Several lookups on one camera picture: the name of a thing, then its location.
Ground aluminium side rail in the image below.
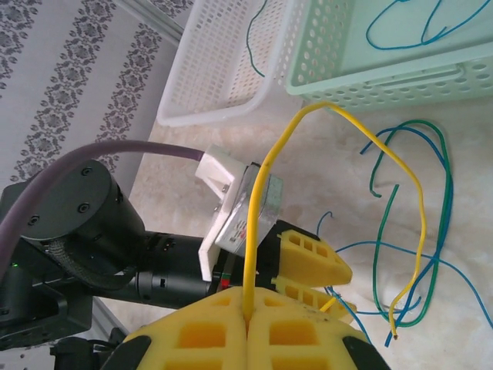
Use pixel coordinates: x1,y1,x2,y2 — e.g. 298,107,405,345
90,298,130,338

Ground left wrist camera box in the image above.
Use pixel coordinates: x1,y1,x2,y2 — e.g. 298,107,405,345
195,144,285,282

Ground pale green plastic basket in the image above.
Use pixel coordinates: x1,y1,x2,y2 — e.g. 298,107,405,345
283,0,493,113

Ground white plastic basket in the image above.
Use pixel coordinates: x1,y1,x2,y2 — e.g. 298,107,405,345
156,0,309,128

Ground aluminium frame post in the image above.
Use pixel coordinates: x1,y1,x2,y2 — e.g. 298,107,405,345
115,0,186,42

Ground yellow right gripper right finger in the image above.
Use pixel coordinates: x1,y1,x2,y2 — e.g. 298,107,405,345
246,287,390,370

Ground thick yellow cable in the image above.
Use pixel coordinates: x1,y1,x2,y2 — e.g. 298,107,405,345
242,100,427,342

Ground thick green cable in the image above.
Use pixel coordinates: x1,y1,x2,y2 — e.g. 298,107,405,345
368,119,454,328

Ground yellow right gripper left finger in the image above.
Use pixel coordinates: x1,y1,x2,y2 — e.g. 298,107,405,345
102,287,250,370

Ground thin green cable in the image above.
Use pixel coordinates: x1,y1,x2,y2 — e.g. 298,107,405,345
245,0,269,78

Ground black braided cable sleeve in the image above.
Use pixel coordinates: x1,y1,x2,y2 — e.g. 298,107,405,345
40,234,136,293

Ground thick blue cable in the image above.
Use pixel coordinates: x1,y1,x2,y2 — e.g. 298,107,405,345
360,125,454,348

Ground thin blue cable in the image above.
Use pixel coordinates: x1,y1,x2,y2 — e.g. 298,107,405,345
364,0,487,51
315,210,493,346

